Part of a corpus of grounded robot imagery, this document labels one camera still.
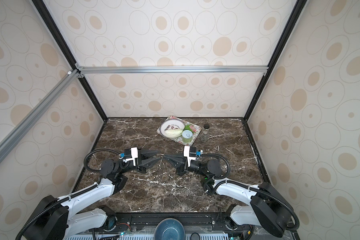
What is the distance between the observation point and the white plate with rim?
108cm

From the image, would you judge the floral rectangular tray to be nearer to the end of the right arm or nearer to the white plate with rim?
the white plate with rim

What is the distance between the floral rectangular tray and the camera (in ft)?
3.46

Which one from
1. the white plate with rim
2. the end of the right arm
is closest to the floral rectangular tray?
the white plate with rim

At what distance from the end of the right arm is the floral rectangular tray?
0.44m

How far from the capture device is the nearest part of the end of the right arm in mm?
591

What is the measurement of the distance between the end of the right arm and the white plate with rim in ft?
1.49
